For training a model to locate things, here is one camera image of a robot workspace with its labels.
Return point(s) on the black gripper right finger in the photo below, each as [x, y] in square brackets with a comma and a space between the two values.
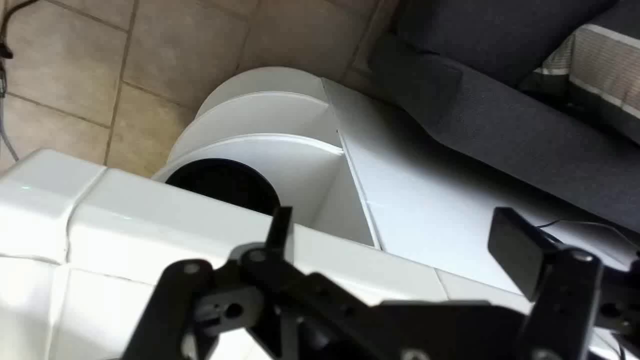
[520, 248]

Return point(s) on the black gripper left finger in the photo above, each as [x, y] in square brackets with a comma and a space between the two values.
[279, 230]

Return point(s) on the dark grey sofa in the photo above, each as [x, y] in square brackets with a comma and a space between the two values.
[466, 72]

